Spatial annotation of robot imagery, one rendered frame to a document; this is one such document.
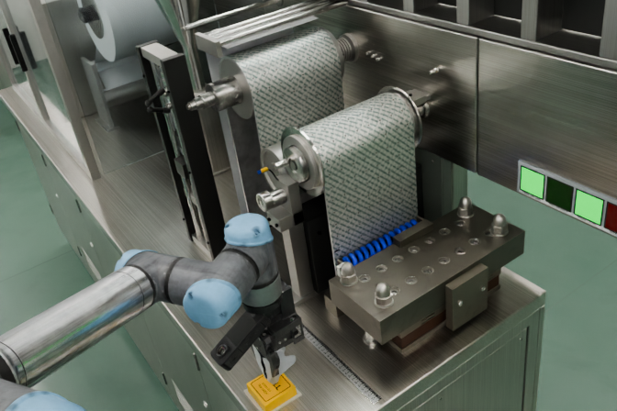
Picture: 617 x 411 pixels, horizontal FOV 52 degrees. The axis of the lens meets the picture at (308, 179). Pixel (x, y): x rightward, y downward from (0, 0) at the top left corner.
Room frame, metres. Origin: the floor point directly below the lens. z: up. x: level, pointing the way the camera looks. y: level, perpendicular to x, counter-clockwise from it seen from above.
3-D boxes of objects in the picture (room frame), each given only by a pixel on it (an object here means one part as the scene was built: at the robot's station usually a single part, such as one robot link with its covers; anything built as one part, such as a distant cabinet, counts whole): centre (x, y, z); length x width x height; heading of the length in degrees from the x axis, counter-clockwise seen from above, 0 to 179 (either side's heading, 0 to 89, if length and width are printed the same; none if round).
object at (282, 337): (0.85, 0.10, 1.08); 0.09 x 0.08 x 0.12; 120
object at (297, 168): (1.09, 0.02, 1.25); 0.07 x 0.02 x 0.07; 30
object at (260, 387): (0.84, 0.13, 0.91); 0.07 x 0.07 x 0.02; 30
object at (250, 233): (0.85, 0.11, 1.24); 0.09 x 0.08 x 0.11; 152
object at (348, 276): (0.98, -0.05, 1.05); 0.04 x 0.04 x 0.04
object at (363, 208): (1.10, -0.13, 1.11); 0.23 x 0.01 x 0.18; 120
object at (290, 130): (1.10, 0.01, 1.25); 0.15 x 0.01 x 0.15; 30
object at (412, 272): (1.02, -0.22, 1.00); 0.40 x 0.16 x 0.06; 120
